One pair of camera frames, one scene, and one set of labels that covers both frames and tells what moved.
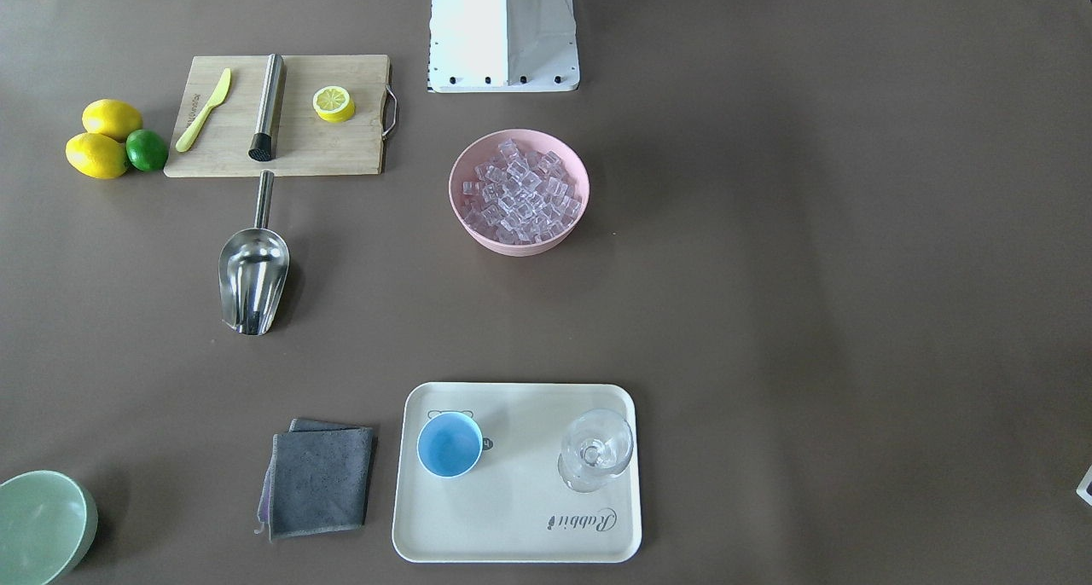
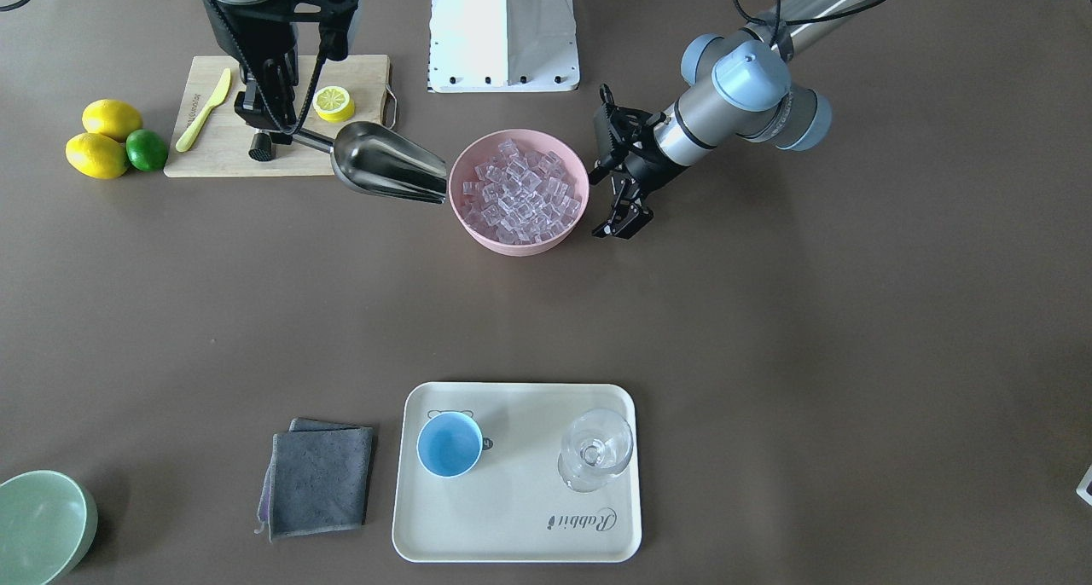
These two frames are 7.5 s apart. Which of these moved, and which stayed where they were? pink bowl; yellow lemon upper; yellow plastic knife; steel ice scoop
Moved: steel ice scoop
Stayed: pink bowl; yellow plastic knife; yellow lemon upper
